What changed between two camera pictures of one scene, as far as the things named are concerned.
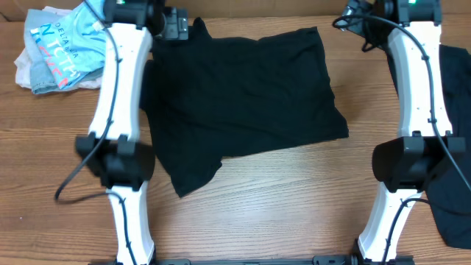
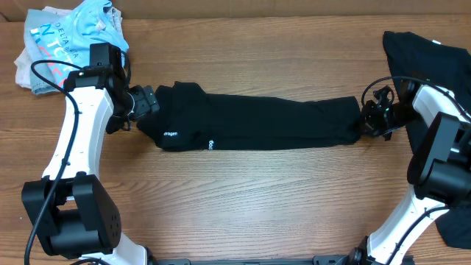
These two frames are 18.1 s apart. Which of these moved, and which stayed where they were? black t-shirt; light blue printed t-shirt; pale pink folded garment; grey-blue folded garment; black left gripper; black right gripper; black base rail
Moved: black t-shirt; black right gripper; black left gripper
Stayed: black base rail; grey-blue folded garment; light blue printed t-shirt; pale pink folded garment
